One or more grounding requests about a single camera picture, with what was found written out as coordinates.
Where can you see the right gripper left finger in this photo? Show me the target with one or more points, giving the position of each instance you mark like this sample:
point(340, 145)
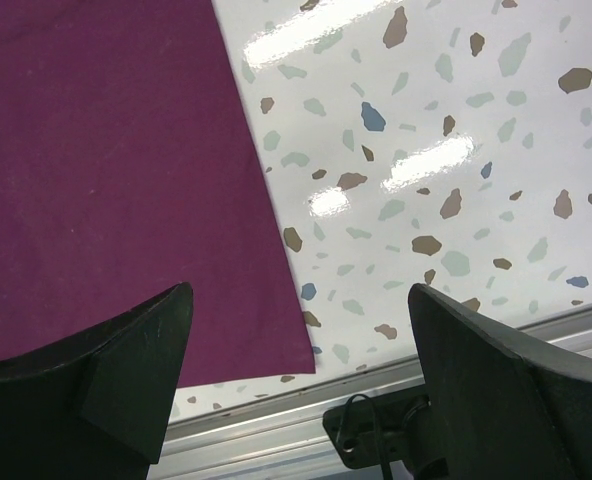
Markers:
point(96, 404)

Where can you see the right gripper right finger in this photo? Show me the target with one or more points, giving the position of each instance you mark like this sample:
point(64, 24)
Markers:
point(506, 405)

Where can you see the purple cloth wrap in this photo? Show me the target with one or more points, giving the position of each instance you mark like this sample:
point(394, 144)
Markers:
point(126, 167)

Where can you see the aluminium rail frame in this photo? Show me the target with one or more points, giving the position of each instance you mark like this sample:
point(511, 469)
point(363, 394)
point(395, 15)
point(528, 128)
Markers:
point(274, 438)

